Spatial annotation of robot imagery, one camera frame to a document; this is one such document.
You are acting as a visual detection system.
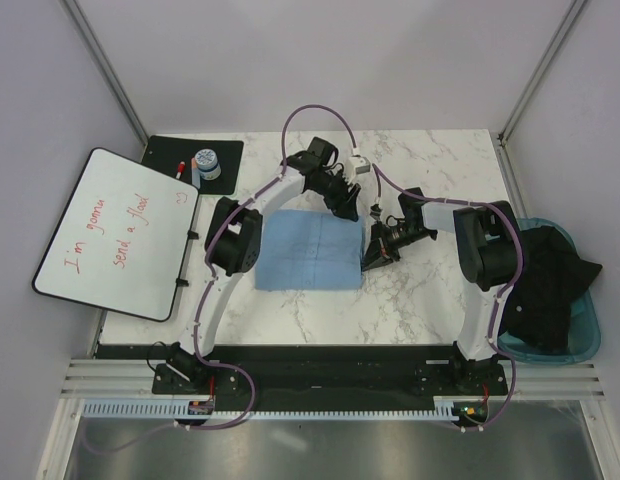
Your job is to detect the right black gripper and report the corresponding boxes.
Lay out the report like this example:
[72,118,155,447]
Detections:
[359,220,434,272]

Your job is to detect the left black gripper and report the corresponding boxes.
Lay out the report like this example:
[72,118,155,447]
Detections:
[311,170,361,223]

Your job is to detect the light blue long sleeve shirt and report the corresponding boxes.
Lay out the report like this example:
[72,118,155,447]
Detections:
[255,210,365,291]

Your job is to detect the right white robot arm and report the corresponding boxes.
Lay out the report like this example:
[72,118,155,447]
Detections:
[362,188,524,394]

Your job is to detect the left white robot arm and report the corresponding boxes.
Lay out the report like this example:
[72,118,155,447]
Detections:
[174,137,371,358]

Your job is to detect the blue white round container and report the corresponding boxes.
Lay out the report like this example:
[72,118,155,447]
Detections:
[194,148,221,181]

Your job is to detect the light blue marker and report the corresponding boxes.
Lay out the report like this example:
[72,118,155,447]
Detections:
[191,158,201,189]

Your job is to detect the black clothes in bin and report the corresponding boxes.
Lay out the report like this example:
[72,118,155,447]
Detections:
[499,225,603,355]

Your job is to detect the red white marker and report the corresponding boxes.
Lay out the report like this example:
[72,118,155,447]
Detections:
[175,161,186,180]

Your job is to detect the black mat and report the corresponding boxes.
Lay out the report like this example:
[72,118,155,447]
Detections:
[141,135,244,196]

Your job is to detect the teal plastic bin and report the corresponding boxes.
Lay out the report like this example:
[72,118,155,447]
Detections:
[498,218,603,365]

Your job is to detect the white dry-erase board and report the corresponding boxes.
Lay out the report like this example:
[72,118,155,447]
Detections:
[32,148,199,322]

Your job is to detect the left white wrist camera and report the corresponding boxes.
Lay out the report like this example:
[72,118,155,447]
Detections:
[344,155,371,179]

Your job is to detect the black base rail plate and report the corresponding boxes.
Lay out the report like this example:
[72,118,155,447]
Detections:
[152,345,508,413]

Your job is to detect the white slotted cable duct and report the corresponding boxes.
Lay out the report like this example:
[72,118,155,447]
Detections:
[81,398,461,421]

